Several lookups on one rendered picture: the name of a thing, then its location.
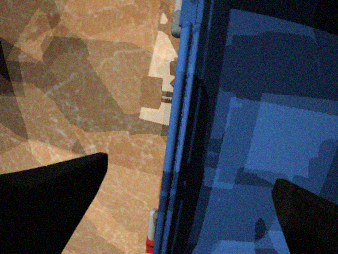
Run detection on red plastic tray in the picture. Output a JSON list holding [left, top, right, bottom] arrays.
[[146, 237, 154, 254]]

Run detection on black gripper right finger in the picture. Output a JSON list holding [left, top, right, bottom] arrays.
[[271, 178, 338, 254]]

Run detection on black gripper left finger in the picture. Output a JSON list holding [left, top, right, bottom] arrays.
[[0, 152, 109, 254]]

